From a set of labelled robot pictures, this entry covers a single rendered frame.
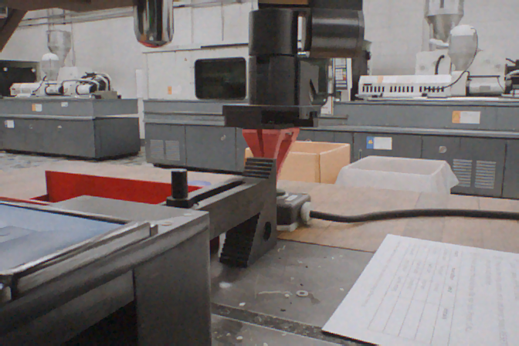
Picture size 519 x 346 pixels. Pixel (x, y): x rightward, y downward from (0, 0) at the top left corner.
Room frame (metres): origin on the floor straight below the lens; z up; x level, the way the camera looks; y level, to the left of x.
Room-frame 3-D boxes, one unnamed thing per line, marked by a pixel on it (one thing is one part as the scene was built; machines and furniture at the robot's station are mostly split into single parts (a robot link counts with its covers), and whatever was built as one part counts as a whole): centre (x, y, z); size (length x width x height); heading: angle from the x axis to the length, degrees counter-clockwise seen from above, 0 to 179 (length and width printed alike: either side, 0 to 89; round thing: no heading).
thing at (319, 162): (2.73, -0.18, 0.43); 0.59 x 0.54 x 0.58; 152
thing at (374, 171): (2.49, -0.76, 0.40); 0.69 x 0.60 x 0.50; 151
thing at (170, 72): (5.79, 0.24, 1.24); 2.95 x 0.98 x 0.90; 62
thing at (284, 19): (0.51, -0.01, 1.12); 0.07 x 0.06 x 0.07; 93
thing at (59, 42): (7.64, 3.54, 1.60); 2.54 x 0.84 x 1.26; 62
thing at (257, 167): (0.40, 0.02, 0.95); 0.06 x 0.03 x 0.09; 156
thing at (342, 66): (4.68, -0.79, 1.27); 0.23 x 0.18 x 0.38; 152
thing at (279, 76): (0.51, 0.00, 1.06); 0.10 x 0.07 x 0.07; 66
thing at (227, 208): (0.34, 0.05, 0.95); 0.15 x 0.03 x 0.10; 156
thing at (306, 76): (0.56, -0.03, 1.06); 0.11 x 0.07 x 0.06; 156
